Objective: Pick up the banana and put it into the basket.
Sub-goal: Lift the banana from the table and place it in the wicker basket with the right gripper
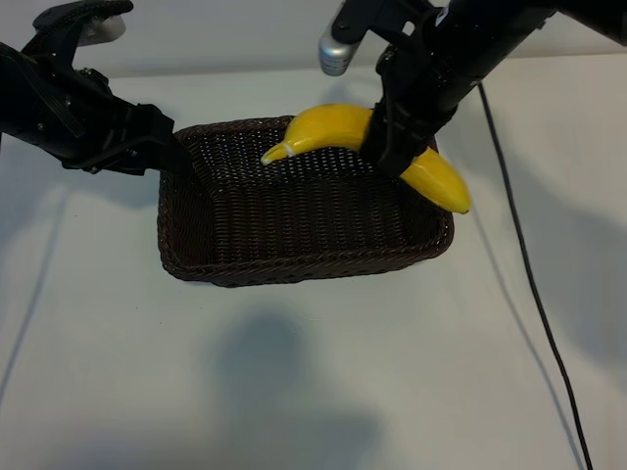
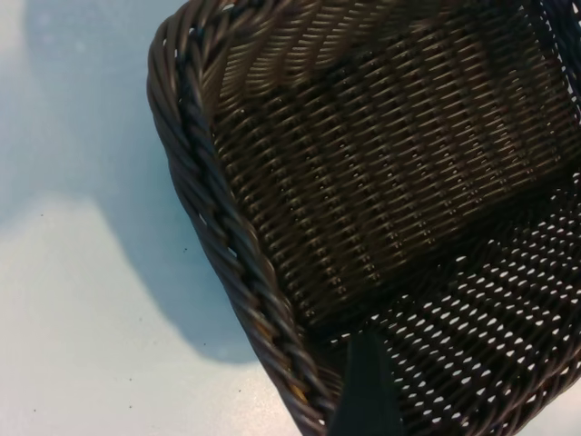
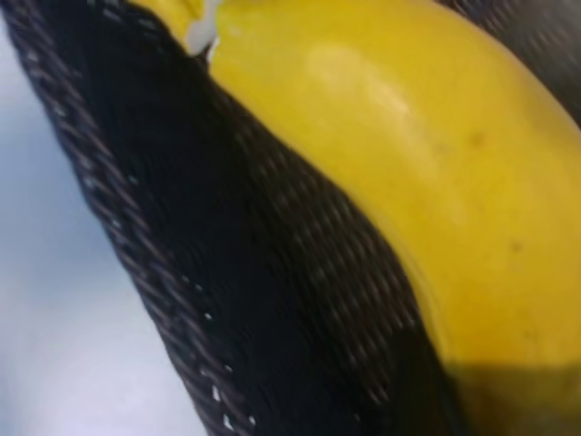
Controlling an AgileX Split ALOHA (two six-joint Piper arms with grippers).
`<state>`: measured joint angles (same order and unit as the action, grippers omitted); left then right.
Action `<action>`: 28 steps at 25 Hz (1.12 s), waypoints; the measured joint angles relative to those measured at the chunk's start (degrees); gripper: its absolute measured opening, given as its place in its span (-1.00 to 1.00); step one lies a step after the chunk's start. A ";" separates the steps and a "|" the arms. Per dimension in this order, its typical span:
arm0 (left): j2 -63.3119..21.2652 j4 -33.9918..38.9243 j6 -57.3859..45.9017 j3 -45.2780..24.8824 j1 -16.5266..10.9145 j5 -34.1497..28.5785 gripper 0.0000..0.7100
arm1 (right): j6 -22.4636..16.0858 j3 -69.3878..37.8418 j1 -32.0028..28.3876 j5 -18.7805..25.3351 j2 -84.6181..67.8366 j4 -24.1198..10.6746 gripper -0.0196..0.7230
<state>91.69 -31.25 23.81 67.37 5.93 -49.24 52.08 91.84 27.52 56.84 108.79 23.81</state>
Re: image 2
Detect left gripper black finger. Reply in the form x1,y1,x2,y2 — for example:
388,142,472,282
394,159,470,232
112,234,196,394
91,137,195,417
327,330,406,436

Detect dark brown wicker basket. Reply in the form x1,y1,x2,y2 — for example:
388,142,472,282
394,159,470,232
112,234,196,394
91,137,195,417
145,0,581,436

